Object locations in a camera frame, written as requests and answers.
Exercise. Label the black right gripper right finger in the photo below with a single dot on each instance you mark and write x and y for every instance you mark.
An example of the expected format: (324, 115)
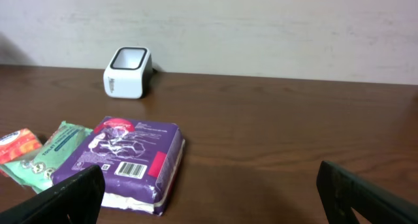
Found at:
(342, 193)

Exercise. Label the orange tissue pack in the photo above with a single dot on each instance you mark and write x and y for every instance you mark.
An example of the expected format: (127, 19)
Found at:
(21, 145)

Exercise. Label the purple sanitary pad pack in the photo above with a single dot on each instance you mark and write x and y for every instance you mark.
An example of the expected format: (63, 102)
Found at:
(139, 161)

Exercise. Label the green wet tissue pack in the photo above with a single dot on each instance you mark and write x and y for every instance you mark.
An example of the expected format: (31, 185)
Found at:
(35, 169)

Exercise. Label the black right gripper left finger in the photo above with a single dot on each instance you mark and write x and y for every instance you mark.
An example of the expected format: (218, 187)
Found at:
(76, 199)

